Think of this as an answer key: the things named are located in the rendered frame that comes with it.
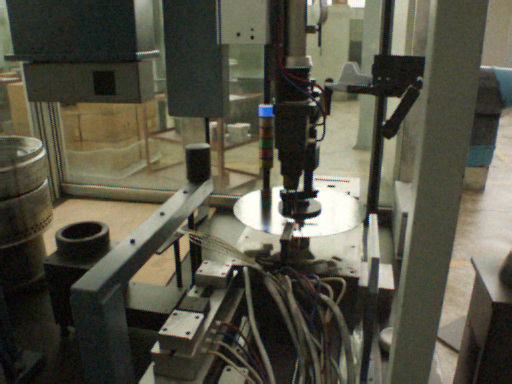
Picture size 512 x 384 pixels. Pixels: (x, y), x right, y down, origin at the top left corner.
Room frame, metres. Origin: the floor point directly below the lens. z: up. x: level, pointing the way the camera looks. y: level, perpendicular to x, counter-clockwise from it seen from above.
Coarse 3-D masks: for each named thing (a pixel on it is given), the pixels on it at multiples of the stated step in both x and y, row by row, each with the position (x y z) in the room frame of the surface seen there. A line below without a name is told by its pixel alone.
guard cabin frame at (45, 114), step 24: (264, 48) 1.52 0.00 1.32; (264, 72) 1.52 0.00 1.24; (264, 96) 1.52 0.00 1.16; (48, 120) 1.67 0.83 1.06; (192, 120) 1.57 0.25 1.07; (408, 120) 1.42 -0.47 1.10; (48, 144) 1.67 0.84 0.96; (408, 144) 1.42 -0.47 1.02; (48, 168) 1.67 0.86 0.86; (408, 168) 1.42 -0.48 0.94; (72, 192) 1.67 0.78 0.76; (96, 192) 1.65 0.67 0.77; (120, 192) 1.63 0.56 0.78; (144, 192) 1.61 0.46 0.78; (168, 192) 1.59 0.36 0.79; (384, 216) 1.43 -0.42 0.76
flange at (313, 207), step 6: (300, 204) 1.02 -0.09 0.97; (306, 204) 1.03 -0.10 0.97; (312, 204) 1.04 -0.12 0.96; (318, 204) 1.04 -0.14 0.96; (294, 210) 1.00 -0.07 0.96; (300, 210) 1.00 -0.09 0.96; (306, 210) 1.00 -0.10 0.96; (312, 210) 1.00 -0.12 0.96; (318, 210) 1.01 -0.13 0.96; (300, 216) 0.99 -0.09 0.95
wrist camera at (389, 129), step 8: (408, 96) 0.87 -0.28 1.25; (416, 96) 0.87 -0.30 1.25; (400, 104) 0.88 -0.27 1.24; (408, 104) 0.87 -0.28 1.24; (400, 112) 0.88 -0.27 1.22; (408, 112) 0.87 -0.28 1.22; (392, 120) 0.88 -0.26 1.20; (400, 120) 0.88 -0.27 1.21; (384, 128) 0.89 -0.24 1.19; (392, 128) 0.88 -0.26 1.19; (384, 136) 0.89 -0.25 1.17; (392, 136) 0.89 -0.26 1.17
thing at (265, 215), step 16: (256, 192) 1.16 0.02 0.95; (272, 192) 1.16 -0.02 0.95; (320, 192) 1.16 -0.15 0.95; (336, 192) 1.16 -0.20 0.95; (240, 208) 1.04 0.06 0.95; (256, 208) 1.04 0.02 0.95; (272, 208) 1.04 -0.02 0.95; (336, 208) 1.04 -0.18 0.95; (352, 208) 1.04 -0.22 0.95; (256, 224) 0.94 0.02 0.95; (272, 224) 0.94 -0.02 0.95; (304, 224) 0.94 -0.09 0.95; (320, 224) 0.94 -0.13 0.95; (336, 224) 0.94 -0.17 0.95; (352, 224) 0.94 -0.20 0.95
